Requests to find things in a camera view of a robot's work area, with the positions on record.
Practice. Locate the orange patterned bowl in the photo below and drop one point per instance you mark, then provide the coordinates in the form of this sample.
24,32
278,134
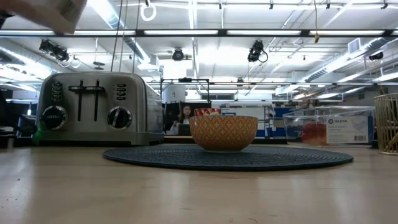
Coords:
224,133

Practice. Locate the red toy fruit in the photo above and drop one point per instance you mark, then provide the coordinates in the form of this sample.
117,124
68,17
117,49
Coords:
314,133

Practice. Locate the pink strawberry cereal box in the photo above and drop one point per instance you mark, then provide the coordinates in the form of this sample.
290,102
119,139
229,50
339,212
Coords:
46,12

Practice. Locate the person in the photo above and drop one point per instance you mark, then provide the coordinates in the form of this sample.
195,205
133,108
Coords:
185,119

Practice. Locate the white cylinder tank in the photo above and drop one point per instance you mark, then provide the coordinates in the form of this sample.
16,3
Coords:
174,93

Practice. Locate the black ceiling spotlight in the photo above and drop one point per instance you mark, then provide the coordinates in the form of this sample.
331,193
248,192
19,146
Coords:
255,51
178,55
59,54

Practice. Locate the dark round woven placemat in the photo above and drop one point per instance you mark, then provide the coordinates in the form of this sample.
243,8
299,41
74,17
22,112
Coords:
155,158

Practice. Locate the black overhead rig bar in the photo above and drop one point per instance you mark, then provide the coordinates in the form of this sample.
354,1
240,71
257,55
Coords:
222,32

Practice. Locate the silver four-slot toaster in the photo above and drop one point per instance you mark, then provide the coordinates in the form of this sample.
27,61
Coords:
99,109

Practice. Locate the clear plastic bin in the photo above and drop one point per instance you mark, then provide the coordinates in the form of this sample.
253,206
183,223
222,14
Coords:
342,130

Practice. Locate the black background frame stand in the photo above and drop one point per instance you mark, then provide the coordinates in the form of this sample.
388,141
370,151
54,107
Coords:
185,80

